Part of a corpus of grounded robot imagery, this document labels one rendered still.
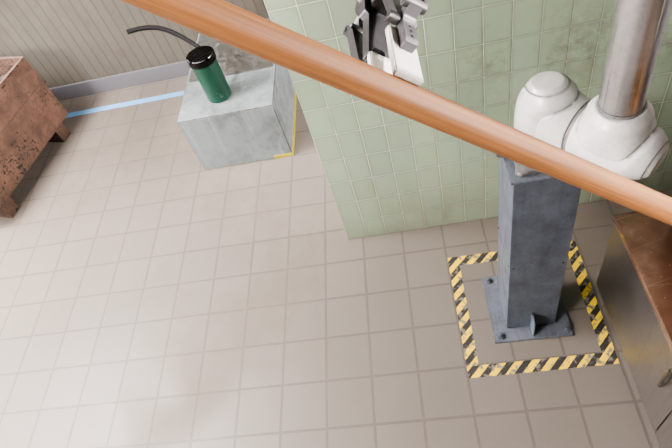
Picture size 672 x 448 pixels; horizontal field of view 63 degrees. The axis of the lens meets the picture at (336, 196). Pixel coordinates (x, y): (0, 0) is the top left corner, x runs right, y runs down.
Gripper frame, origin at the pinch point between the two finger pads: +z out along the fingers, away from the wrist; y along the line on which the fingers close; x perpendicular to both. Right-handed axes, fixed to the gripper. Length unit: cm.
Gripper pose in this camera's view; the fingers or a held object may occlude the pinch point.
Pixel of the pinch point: (393, 68)
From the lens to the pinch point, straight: 53.2
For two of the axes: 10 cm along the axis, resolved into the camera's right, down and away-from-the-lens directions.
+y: -4.8, 5.6, 6.7
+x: -8.8, -2.8, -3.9
